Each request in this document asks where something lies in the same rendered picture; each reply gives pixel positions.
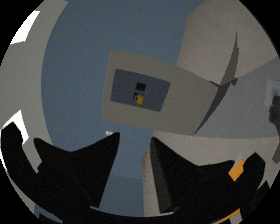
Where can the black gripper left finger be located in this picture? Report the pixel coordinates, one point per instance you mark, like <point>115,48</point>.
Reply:
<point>89,167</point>

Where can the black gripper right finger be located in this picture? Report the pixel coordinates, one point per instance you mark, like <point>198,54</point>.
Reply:
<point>176,177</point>

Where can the beige panel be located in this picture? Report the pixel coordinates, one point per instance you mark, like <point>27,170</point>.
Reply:
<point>175,100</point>

